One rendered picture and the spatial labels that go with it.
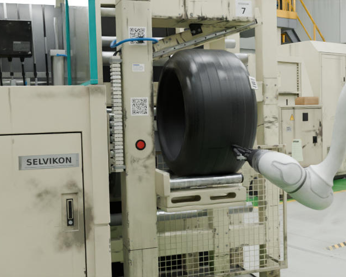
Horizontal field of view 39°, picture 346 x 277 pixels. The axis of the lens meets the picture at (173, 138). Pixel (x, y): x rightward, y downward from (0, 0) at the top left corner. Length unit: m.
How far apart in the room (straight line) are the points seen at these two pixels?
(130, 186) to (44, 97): 0.87
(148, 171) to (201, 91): 0.41
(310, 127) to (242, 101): 5.05
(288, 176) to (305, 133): 5.32
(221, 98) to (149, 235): 0.65
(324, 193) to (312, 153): 5.32
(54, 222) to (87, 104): 0.32
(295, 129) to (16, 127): 5.72
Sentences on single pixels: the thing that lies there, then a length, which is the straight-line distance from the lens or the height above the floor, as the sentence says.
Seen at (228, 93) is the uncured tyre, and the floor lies 1.26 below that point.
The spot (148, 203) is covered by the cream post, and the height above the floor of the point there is 0.81.
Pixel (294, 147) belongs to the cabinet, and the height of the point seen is 0.69.
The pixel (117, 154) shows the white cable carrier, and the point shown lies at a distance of 2.04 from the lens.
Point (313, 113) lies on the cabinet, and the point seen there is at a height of 1.13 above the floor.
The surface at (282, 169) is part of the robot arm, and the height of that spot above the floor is 1.00.
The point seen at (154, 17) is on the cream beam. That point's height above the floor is 1.64.
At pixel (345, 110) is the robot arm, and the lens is 1.66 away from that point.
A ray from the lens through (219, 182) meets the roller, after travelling 2.10.
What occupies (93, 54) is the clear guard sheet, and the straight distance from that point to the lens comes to 1.31.
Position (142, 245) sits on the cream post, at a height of 0.64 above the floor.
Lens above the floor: 1.19
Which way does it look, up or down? 3 degrees down
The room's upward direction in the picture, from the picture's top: 1 degrees counter-clockwise
